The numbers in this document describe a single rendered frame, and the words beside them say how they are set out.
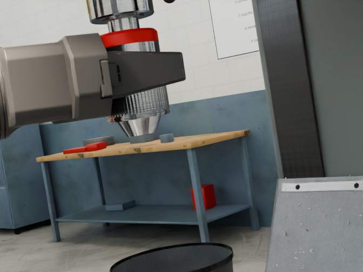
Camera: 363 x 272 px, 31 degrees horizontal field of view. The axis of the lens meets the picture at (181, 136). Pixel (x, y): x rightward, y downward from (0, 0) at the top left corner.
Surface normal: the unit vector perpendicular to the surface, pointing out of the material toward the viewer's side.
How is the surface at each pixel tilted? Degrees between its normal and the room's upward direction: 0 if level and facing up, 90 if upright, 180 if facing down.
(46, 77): 90
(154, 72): 90
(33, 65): 90
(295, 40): 90
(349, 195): 63
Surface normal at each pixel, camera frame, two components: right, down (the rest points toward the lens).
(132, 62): 0.35, -0.01
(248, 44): -0.69, 0.15
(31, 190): 0.71, -0.07
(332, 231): -0.70, -0.29
